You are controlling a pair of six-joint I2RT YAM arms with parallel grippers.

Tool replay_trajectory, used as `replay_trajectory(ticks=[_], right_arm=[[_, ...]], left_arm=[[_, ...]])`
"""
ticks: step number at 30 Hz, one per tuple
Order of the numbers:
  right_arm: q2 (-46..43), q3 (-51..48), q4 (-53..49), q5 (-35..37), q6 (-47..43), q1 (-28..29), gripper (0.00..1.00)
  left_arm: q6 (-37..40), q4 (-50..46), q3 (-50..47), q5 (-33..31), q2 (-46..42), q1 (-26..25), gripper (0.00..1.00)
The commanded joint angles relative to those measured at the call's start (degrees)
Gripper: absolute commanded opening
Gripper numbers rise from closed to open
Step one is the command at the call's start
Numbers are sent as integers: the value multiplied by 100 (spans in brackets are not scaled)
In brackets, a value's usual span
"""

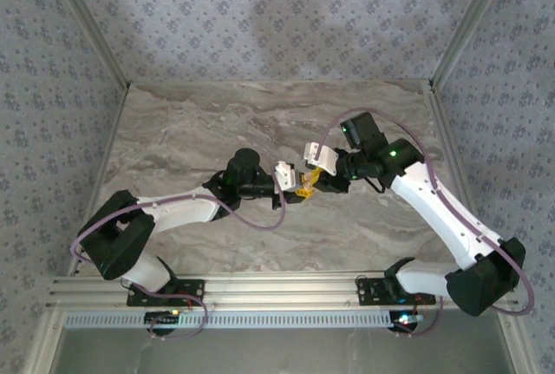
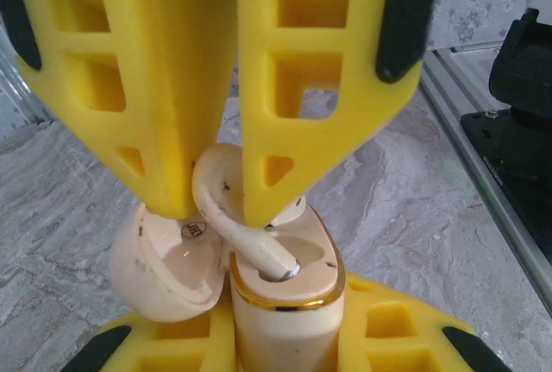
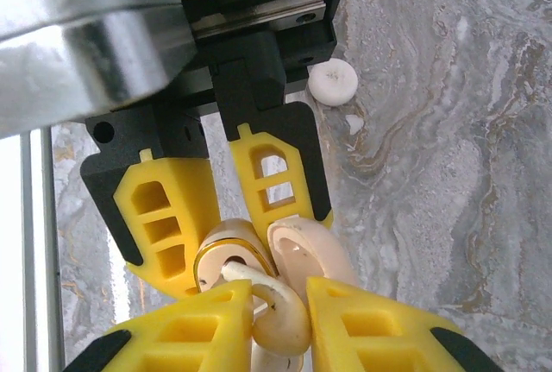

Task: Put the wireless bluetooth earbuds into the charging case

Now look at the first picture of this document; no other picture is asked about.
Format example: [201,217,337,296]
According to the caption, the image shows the black controller board with LED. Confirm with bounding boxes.
[388,311,425,334]
[144,309,182,335]

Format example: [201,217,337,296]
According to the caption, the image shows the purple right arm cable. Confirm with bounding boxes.
[315,108,536,316]

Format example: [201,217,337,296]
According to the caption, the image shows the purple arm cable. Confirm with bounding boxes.
[69,165,287,265]
[315,108,536,316]

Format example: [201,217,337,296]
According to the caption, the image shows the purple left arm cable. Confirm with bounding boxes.
[69,165,287,265]

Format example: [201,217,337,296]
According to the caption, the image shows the aluminium table side rail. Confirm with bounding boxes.
[69,82,132,278]
[427,81,491,245]

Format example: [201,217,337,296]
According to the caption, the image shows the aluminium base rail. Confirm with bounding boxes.
[48,276,520,311]

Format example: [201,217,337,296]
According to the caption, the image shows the white slotted cable duct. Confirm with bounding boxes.
[63,311,396,331]

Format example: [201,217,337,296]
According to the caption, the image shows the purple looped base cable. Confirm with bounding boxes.
[392,299,443,338]
[147,292,210,341]

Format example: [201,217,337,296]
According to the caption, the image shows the aluminium corner post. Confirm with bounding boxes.
[42,0,132,91]
[428,0,518,91]

